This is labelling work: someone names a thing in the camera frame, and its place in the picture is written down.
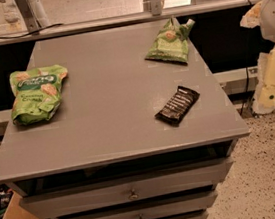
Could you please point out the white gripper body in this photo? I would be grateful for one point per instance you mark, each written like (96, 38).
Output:
(264, 94)

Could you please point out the grey drawer cabinet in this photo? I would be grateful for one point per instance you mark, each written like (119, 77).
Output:
(104, 155)

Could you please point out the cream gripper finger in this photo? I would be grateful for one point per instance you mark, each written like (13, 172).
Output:
(252, 17)

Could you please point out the green jalapeno chip bag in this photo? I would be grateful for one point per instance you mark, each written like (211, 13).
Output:
(170, 43)

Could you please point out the metal railing bar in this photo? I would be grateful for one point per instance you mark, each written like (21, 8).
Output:
(119, 21)

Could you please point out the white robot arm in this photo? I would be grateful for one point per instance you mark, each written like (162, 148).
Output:
(262, 14)

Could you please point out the green rice chip bag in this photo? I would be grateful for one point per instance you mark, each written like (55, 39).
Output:
(37, 93)

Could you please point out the black snack bar wrapper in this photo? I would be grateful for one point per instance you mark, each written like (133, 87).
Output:
(174, 111)

